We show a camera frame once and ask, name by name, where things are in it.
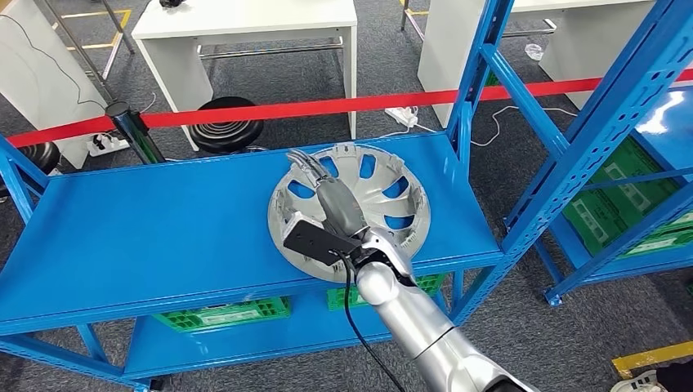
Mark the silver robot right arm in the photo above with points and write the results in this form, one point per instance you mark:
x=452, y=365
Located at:
x=411, y=319

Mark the steel stand frame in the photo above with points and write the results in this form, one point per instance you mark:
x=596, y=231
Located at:
x=80, y=54

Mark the black round stool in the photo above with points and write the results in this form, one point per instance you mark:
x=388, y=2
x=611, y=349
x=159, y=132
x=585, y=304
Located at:
x=224, y=127
x=43, y=157

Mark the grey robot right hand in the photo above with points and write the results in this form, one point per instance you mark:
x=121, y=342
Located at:
x=341, y=208

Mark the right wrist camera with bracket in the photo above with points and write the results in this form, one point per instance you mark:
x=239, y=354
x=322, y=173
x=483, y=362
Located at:
x=314, y=243

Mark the black barrier post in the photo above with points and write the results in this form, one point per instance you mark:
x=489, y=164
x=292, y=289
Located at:
x=132, y=135

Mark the clear plastic cup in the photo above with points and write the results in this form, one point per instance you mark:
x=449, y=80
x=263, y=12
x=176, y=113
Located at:
x=533, y=52

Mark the white power strip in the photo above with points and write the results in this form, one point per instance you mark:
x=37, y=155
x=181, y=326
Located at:
x=108, y=145
x=401, y=116

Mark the white cabinet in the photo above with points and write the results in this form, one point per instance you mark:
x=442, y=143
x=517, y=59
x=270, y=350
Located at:
x=32, y=81

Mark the red barrier belt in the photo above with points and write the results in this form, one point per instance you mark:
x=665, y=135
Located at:
x=298, y=108

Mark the blue metal shelf rack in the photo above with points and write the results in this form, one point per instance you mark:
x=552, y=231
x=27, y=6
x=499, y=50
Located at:
x=162, y=227
x=677, y=146

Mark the black headset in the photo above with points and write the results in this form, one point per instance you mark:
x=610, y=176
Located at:
x=172, y=3

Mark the grey plastic wheel cover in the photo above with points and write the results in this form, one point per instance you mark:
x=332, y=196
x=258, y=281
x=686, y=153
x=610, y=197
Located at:
x=379, y=208

